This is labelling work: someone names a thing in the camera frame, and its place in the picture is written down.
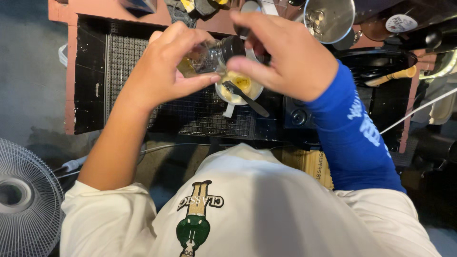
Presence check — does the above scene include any person's left hand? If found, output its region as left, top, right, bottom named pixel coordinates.
left=119, top=21, right=221, bottom=112

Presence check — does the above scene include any person's right hand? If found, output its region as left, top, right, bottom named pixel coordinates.
left=226, top=10, right=340, bottom=103

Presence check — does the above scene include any glass jar with black lid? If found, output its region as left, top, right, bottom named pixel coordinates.
left=177, top=35, right=247, bottom=78

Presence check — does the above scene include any stainless steel tumbler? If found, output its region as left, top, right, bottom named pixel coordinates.
left=303, top=0, right=357, bottom=45

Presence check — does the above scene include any black spoon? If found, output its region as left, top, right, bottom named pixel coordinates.
left=222, top=81, right=271, bottom=118

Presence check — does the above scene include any grey cloth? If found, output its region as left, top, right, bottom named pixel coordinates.
left=164, top=0, right=230, bottom=29

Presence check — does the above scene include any white cup with yellow mixture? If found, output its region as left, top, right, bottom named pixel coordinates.
left=215, top=69, right=265, bottom=119

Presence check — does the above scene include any black gas stove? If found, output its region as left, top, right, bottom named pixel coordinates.
left=283, top=47, right=419, bottom=152

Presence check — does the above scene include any brown cardboard piece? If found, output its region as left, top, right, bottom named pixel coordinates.
left=281, top=147, right=335, bottom=190

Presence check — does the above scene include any brown round container white sticker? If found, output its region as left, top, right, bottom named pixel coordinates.
left=360, top=10, right=457, bottom=42

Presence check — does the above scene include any person's white printed shirt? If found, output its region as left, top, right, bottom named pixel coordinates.
left=60, top=143, right=443, bottom=257

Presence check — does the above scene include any white electric fan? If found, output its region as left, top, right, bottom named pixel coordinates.
left=0, top=138, right=66, bottom=257

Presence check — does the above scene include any metal wire rack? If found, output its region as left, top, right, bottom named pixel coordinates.
left=104, top=34, right=256, bottom=138

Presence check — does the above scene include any black pan with wooden handle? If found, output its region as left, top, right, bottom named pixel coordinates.
left=335, top=48, right=418, bottom=88

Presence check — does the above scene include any white cable with plug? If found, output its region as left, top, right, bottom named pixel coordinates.
left=53, top=142, right=233, bottom=180

